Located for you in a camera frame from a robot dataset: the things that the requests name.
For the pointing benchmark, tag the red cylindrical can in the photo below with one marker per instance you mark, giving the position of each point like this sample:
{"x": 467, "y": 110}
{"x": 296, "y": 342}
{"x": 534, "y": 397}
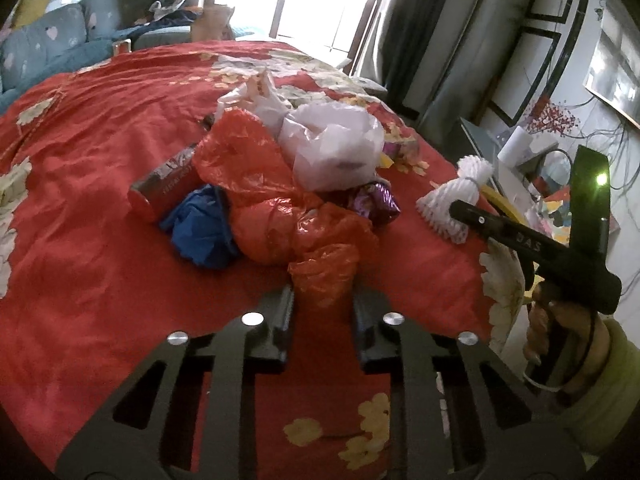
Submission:
{"x": 160, "y": 185}

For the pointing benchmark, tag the crumpled blue plastic bag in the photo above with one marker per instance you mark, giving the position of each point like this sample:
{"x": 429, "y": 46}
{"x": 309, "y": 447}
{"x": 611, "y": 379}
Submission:
{"x": 200, "y": 230}

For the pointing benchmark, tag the round black-framed mirror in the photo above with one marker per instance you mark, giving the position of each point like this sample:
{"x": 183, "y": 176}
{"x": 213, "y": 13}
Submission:
{"x": 559, "y": 170}

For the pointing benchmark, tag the blue patterned sofa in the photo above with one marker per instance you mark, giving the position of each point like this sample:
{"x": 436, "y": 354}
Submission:
{"x": 45, "y": 40}

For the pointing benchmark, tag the person's right forearm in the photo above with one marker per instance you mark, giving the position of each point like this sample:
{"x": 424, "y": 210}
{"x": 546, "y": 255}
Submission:
{"x": 615, "y": 385}

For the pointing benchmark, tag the red floral blanket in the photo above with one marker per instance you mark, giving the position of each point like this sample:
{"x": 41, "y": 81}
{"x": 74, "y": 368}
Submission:
{"x": 110, "y": 270}

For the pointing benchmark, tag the framed wall picture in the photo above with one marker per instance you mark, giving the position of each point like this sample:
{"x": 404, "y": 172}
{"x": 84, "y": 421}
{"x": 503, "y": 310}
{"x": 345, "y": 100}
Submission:
{"x": 617, "y": 65}

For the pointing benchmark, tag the orange cat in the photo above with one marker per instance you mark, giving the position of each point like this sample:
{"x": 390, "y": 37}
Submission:
{"x": 212, "y": 22}

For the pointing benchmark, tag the crumpled white plastic bag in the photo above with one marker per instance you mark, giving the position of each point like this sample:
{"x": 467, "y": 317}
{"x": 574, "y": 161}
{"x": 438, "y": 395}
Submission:
{"x": 260, "y": 105}

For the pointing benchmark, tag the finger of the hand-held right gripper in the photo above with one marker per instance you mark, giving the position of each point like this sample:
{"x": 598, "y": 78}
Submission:
{"x": 472, "y": 217}

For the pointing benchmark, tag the dark blue blanket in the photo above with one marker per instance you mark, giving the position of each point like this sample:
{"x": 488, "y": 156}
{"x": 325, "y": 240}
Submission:
{"x": 160, "y": 22}

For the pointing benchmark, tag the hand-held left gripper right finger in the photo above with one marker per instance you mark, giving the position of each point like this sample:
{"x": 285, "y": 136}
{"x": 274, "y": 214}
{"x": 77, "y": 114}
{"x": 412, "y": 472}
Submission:
{"x": 359, "y": 325}

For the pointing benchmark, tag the colourful snack wrapper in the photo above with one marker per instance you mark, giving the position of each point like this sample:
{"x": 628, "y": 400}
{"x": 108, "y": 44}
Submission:
{"x": 400, "y": 149}

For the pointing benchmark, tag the large white plastic bag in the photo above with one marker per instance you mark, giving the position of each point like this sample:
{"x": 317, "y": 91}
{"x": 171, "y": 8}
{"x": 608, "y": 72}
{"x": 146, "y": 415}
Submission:
{"x": 325, "y": 145}

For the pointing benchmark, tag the white vase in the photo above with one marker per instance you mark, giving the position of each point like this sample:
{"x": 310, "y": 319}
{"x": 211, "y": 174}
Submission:
{"x": 517, "y": 147}

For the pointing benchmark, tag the red plastic bag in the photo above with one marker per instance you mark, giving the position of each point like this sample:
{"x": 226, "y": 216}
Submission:
{"x": 260, "y": 160}

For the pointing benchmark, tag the purple foil wrapper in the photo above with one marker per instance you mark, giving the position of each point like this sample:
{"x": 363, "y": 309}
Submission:
{"x": 377, "y": 202}

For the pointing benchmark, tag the person's right hand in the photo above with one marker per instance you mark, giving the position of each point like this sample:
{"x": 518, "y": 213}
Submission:
{"x": 570, "y": 330}

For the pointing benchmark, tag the dark curtain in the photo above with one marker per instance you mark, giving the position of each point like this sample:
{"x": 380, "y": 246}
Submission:
{"x": 420, "y": 35}

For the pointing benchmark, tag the colourful figure painting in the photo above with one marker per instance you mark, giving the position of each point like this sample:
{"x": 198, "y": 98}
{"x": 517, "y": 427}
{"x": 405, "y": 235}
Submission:
{"x": 560, "y": 210}

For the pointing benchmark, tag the window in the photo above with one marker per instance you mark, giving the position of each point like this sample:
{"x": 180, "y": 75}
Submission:
{"x": 310, "y": 0}

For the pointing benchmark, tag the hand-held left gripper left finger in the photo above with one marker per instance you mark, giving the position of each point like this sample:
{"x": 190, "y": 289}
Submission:
{"x": 284, "y": 325}

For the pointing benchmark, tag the yellow-rimmed trash bin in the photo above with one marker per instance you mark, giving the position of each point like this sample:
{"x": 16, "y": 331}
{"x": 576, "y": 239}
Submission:
{"x": 500, "y": 201}

